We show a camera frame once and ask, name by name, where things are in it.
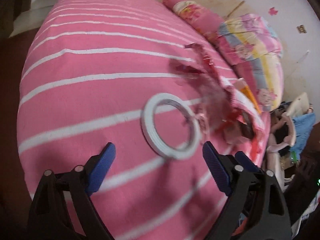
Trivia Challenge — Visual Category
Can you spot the red snack wrapper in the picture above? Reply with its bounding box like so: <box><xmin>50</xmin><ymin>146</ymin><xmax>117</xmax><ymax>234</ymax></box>
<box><xmin>170</xmin><ymin>43</ymin><xmax>256</xmax><ymax>144</ymax></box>

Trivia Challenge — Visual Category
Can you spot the blue towel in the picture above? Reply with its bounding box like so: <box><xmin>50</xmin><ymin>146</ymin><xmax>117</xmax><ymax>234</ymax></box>
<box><xmin>290</xmin><ymin>113</ymin><xmax>316</xmax><ymax>161</ymax></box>

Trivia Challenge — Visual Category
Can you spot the orange medicine box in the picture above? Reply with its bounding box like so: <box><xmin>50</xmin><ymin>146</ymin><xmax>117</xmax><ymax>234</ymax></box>
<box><xmin>234</xmin><ymin>78</ymin><xmax>261</xmax><ymax>114</ymax></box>

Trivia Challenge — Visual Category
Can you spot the white tape roll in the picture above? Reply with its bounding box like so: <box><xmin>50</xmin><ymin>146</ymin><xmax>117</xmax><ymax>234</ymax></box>
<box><xmin>140</xmin><ymin>93</ymin><xmax>202</xmax><ymax>161</ymax></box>

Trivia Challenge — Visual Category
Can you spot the colourful cartoon quilt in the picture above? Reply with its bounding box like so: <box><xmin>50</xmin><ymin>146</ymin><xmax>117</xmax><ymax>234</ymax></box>
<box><xmin>204</xmin><ymin>14</ymin><xmax>284</xmax><ymax>112</ymax></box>

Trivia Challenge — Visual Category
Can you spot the pink striped bed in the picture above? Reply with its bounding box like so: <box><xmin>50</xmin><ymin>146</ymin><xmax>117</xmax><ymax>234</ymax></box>
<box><xmin>16</xmin><ymin>0</ymin><xmax>271</xmax><ymax>240</ymax></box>

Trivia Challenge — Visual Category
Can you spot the pink floral pillow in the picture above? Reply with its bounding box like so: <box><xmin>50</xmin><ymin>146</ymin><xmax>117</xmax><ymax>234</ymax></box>
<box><xmin>163</xmin><ymin>0</ymin><xmax>225</xmax><ymax>35</ymax></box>

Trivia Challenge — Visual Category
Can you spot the brown bear wall sticker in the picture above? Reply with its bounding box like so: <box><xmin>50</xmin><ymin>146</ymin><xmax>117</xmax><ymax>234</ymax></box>
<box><xmin>297</xmin><ymin>24</ymin><xmax>307</xmax><ymax>34</ymax></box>

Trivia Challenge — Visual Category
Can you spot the pink rabbit wall sticker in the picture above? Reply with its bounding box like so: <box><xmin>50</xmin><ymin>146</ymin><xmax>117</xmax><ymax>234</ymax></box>
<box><xmin>268</xmin><ymin>7</ymin><xmax>278</xmax><ymax>16</ymax></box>

